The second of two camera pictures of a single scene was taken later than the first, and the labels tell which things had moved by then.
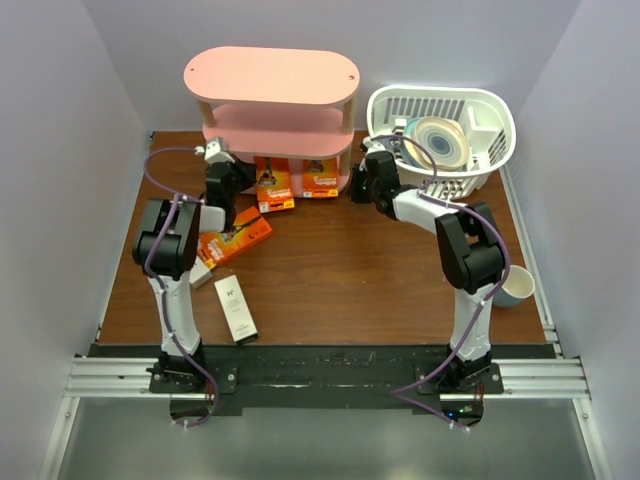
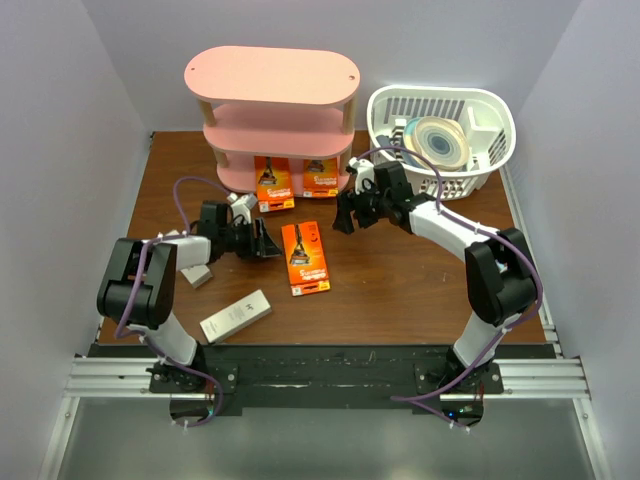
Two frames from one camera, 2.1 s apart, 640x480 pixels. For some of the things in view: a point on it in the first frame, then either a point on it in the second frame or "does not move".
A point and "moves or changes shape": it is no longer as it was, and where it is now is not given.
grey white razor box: x=236 y=310 moves or changes shape
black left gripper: x=248 y=170 → x=261 y=245
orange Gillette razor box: x=274 y=183 does not move
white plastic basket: x=452 y=136 does not move
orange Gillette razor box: x=217 y=248 moves or changes shape
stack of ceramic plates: x=445 y=141 does not move
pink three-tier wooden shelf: x=278 y=103 does not move
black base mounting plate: x=324 y=378 does not move
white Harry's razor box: x=200 y=273 does not move
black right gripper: x=354 y=194 → x=346 y=202
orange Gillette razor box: x=321 y=178 does not move
